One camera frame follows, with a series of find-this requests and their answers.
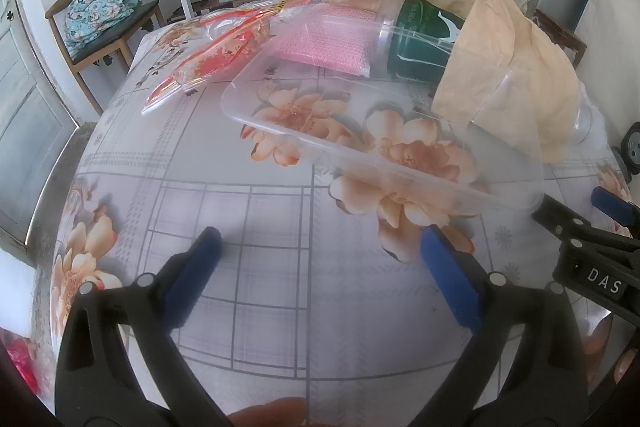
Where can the green label plastic bottle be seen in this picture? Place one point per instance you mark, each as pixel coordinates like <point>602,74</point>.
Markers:
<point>425,42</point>

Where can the wooden chair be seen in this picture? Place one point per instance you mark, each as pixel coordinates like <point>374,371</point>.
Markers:
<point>120,19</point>

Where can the floral tablecloth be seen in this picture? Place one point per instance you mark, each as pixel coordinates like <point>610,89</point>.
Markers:
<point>250,217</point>

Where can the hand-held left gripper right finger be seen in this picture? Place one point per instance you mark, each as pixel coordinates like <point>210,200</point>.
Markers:
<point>450,279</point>

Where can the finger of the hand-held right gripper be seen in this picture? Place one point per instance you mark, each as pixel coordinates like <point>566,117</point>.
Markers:
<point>612,204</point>
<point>560,219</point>

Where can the red printed snack packet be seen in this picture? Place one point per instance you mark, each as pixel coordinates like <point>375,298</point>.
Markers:
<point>200,67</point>

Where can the brown paper bag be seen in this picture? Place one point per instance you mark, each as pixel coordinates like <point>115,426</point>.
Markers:
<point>525,82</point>

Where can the white panel door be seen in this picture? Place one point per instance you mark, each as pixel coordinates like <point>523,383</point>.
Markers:
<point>25,117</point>

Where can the person's left hand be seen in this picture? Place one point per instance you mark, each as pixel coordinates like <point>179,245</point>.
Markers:
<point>270,413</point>

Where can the person's right hand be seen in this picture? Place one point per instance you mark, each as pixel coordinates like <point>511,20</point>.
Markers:
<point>600,349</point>

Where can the pink sponge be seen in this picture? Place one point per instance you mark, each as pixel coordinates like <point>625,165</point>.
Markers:
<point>325,39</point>

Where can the dark wooden stool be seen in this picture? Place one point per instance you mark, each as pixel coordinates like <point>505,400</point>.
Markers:
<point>555,32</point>

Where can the floral cloth bundle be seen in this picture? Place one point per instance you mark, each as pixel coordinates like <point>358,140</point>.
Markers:
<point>97,14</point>

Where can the clear bag with red print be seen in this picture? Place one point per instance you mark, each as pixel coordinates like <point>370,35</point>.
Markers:
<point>240,17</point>

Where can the clear plastic container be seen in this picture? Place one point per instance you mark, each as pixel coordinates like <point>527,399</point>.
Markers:
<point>350,147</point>

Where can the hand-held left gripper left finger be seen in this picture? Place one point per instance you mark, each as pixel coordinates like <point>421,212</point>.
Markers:
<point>195,277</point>

